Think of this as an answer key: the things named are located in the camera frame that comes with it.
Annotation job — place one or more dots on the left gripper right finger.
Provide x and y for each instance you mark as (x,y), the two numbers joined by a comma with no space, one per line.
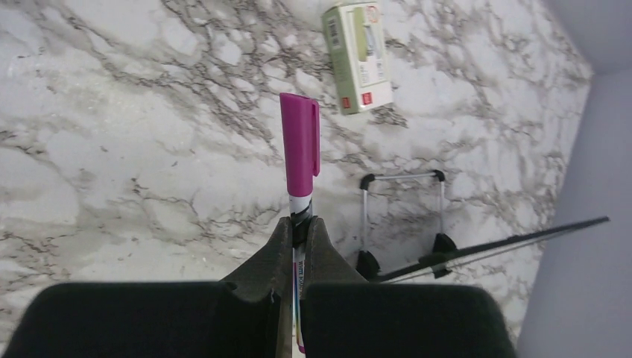
(343,315)

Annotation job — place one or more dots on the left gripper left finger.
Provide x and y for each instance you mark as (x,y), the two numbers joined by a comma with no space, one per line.
(245,314)

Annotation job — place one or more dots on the black-framed whiteboard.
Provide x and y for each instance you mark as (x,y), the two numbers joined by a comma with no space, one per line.
(493,247)

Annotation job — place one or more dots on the magenta capped whiteboard marker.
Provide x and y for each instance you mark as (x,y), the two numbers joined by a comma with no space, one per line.
(301,140)

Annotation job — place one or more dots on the small green white box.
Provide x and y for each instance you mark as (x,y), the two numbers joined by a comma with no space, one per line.
(356,43)

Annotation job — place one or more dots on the black wire whiteboard stand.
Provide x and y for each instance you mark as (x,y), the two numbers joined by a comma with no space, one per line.
(402,238)

